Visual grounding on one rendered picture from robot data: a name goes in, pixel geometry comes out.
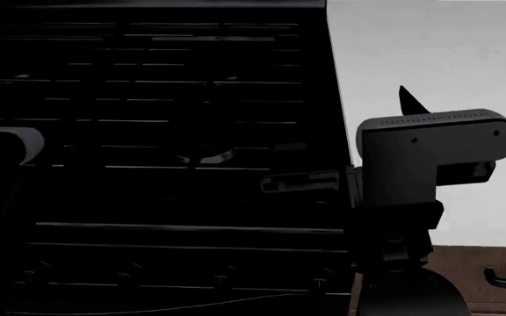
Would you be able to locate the black right gripper flat finger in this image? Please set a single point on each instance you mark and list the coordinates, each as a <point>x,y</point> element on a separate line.
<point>301,181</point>

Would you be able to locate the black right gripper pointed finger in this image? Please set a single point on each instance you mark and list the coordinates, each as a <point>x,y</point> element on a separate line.
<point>407,100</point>

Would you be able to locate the brown wooden cabinet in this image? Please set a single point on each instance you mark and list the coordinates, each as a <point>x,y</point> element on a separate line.
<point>490,303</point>

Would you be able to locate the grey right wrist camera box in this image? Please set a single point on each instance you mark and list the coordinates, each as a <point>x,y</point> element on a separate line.
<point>393,158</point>

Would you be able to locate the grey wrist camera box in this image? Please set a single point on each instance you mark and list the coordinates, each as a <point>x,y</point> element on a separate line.
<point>20,145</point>
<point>393,158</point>

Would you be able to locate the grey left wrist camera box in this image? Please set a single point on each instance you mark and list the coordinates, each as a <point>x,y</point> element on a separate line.
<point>20,145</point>

